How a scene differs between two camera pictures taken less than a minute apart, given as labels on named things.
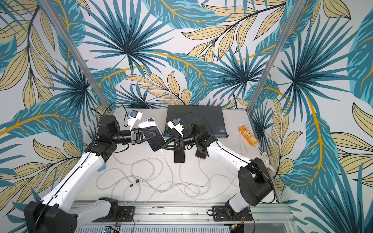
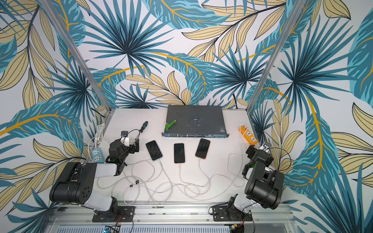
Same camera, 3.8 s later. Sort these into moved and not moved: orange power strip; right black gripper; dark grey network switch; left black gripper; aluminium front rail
Moved: left black gripper; right black gripper
Not moved: orange power strip; aluminium front rail; dark grey network switch
